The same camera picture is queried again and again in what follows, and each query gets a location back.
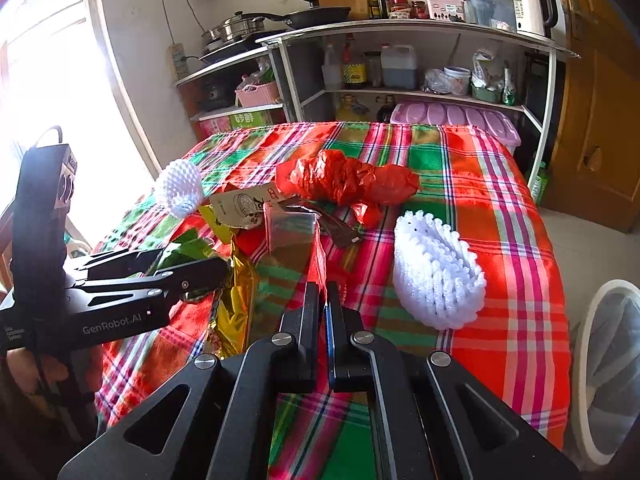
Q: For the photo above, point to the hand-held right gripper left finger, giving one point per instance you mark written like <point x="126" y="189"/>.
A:
<point x="300" y="345"/>

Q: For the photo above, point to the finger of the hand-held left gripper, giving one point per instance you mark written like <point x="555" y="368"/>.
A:
<point x="195" y="277"/>
<point x="125" y="261"/>

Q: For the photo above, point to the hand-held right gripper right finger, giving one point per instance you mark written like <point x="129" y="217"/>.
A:
<point x="328" y="350"/>

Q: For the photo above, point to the green foil wrapper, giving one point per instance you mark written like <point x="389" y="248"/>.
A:
<point x="187" y="250"/>

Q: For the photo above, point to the gold foil wrapper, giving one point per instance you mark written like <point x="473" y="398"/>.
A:
<point x="240" y="300"/>

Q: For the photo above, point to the clear plastic packet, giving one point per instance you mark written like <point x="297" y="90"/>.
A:
<point x="290" y="227"/>

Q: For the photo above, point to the dark brown foil wrapper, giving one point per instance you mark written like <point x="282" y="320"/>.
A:
<point x="340" y="227"/>

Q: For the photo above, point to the white trash bin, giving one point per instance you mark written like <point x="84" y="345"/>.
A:
<point x="615" y="360"/>

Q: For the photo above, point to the person's left hand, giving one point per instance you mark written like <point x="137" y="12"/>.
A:
<point x="25" y="370"/>

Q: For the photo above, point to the printed cardboard packaging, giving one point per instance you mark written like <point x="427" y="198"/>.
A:
<point x="240" y="205"/>

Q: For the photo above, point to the small white foam fruit net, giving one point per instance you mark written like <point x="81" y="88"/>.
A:
<point x="177" y="187"/>

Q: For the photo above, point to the large white foam fruit net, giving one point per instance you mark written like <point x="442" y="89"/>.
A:
<point x="435" y="270"/>

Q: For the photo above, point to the green cardboard box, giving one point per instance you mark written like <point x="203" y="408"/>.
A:
<point x="245" y="120"/>

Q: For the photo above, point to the red plastic bag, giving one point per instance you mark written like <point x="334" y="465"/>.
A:
<point x="345" y="177"/>

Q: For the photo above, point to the dark cooking pot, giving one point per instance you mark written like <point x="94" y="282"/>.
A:
<point x="216" y="94"/>

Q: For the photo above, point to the plaid tablecloth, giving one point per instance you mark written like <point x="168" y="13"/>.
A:
<point x="500" y="270"/>

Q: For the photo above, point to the pink plastic basket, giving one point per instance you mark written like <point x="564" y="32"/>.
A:
<point x="257" y="95"/>

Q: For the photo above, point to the white power strip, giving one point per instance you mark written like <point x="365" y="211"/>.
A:
<point x="176" y="62"/>

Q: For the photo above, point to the black induction cooker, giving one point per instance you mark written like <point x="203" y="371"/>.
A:
<point x="227" y="50"/>

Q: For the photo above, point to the yellow cooking oil bottle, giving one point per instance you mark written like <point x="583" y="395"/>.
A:
<point x="352" y="107"/>

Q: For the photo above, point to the clear plastic bottle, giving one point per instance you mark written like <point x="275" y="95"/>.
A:
<point x="331" y="70"/>

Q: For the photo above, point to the steel steamer pot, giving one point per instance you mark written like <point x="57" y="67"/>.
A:
<point x="242" y="27"/>

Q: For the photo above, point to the yellow label soy sauce bottle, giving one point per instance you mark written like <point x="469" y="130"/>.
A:
<point x="354" y="70"/>

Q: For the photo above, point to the pink lid storage box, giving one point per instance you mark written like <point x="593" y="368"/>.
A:
<point x="450" y="115"/>

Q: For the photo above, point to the green glass bottle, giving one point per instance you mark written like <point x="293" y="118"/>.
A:
<point x="538" y="182"/>

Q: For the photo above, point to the crumpled clear plastic bag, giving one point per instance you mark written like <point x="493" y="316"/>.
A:
<point x="434" y="82"/>

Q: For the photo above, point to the black frying pan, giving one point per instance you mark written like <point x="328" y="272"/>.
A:
<point x="320" y="15"/>

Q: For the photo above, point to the dark liquid plastic jug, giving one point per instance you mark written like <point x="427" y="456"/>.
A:
<point x="399" y="67"/>

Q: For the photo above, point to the white round tub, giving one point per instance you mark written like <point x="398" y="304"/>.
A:
<point x="457" y="80"/>

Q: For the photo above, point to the green bowl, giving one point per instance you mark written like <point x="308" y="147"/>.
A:
<point x="486" y="94"/>

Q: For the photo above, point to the green packet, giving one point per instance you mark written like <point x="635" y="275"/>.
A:
<point x="508" y="90"/>

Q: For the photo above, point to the white kitchen shelf rack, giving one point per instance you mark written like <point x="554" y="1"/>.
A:
<point x="400" y="28"/>

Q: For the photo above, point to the white food bag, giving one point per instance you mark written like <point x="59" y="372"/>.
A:
<point x="487" y="67"/>

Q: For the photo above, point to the red lid jar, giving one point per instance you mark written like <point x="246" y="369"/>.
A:
<point x="399" y="5"/>
<point x="418" y="9"/>

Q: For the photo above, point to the pink utensil holder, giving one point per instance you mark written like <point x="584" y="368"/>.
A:
<point x="445" y="9"/>

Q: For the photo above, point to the wooden door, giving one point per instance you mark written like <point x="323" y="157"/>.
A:
<point x="600" y="110"/>

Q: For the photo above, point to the clear lidded plastic container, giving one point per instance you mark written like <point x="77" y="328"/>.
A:
<point x="487" y="10"/>

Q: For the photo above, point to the white electric kettle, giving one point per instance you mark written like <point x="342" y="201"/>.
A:
<point x="530" y="7"/>

